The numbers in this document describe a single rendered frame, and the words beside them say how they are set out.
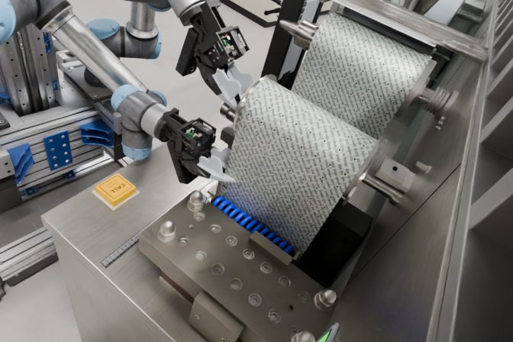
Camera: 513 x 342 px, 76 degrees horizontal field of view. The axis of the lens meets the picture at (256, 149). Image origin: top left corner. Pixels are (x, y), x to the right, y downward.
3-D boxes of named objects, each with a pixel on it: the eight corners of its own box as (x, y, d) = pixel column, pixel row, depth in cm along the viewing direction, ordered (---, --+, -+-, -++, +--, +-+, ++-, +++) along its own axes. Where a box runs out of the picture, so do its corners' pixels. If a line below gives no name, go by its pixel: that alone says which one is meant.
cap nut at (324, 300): (318, 288, 65) (327, 278, 62) (334, 301, 64) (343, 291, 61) (311, 303, 63) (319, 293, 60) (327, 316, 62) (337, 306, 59)
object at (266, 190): (220, 192, 78) (236, 133, 66) (303, 253, 71) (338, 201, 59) (218, 194, 77) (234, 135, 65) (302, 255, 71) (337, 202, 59)
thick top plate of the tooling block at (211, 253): (191, 205, 80) (194, 189, 76) (333, 315, 68) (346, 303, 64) (138, 250, 68) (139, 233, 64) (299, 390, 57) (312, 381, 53)
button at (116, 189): (117, 178, 89) (117, 172, 87) (136, 192, 87) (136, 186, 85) (95, 192, 84) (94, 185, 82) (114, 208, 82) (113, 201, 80)
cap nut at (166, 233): (166, 224, 67) (168, 210, 65) (179, 234, 66) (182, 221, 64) (153, 234, 65) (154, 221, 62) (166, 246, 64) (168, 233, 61)
